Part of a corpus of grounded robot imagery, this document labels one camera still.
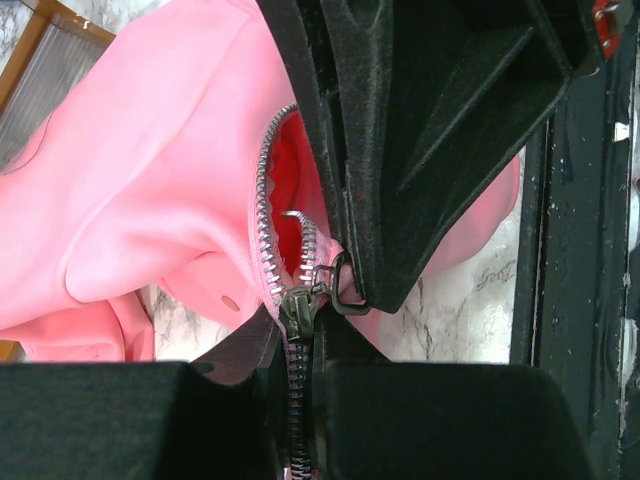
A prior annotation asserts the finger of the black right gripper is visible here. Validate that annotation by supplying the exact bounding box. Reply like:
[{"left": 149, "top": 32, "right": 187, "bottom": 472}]
[{"left": 259, "top": 1, "right": 600, "bottom": 313}]

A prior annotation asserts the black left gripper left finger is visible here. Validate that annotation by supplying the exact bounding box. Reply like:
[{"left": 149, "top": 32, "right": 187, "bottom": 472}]
[{"left": 1, "top": 308, "right": 280, "bottom": 479}]

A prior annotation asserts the black metal base rail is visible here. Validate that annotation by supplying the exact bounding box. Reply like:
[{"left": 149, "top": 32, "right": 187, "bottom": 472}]
[{"left": 510, "top": 19, "right": 639, "bottom": 479}]

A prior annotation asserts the pink zip jacket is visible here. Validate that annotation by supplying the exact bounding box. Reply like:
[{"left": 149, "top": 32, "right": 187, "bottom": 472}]
[{"left": 0, "top": 0, "right": 522, "bottom": 480}]

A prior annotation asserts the wooden three-tier shelf rack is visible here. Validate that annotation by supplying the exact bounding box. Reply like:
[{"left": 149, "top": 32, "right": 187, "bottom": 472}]
[{"left": 1, "top": 1, "right": 115, "bottom": 170}]

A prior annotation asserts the silver zipper pull tab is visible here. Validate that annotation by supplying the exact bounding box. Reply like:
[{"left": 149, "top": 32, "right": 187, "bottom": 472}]
[{"left": 278, "top": 251, "right": 371, "bottom": 343}]

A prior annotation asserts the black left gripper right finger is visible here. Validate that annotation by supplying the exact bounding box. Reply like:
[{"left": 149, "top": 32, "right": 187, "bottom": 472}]
[{"left": 311, "top": 306, "right": 594, "bottom": 479}]

